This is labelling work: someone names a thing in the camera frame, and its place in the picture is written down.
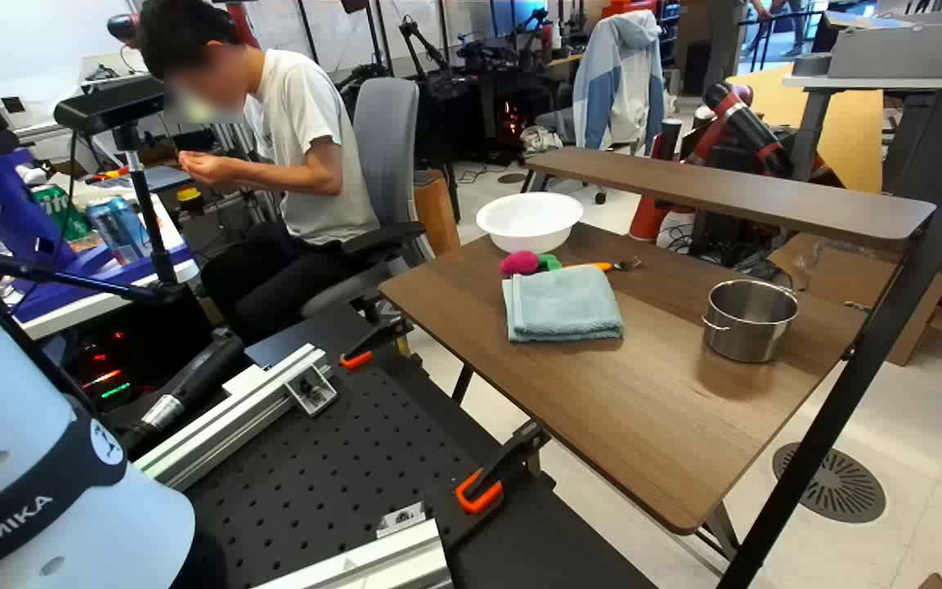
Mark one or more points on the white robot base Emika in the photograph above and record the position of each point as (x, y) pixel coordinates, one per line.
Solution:
(74, 508)

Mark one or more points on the white plastic bowl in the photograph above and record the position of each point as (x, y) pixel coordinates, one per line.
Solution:
(532, 222)

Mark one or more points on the pink plush toy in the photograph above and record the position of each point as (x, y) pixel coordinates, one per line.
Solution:
(521, 262)

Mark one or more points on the green plush toy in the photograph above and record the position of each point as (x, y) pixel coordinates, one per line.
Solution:
(550, 262)

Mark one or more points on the light blue folded towel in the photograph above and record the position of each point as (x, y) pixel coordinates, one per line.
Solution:
(561, 307)

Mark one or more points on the orange black clamp rear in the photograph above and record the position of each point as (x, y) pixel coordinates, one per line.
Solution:
(363, 348)

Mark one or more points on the orange black clamp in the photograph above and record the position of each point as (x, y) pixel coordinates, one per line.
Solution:
(363, 348)
(480, 490)

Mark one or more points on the orange black clamp front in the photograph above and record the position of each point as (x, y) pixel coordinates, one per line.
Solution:
(480, 490)

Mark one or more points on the grey office chair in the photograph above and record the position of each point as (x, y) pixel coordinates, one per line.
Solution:
(382, 118)

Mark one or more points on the blue white hanging jacket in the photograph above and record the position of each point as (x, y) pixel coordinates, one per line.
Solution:
(618, 84)

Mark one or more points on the stainless steel pot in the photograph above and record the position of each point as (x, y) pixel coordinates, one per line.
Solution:
(745, 318)

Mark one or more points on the seated person white shirt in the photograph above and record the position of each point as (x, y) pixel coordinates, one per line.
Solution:
(308, 166)

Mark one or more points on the black metal table leg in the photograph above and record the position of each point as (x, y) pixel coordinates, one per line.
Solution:
(873, 342)

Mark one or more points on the dark wooden shelf board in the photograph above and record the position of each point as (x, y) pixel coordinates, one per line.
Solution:
(743, 195)

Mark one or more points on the round floor drain grate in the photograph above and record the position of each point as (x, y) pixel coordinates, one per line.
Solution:
(846, 493)

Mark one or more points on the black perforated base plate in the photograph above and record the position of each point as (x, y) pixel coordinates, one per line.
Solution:
(316, 485)

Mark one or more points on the aluminium extrusion rail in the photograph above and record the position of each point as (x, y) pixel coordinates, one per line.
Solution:
(298, 382)

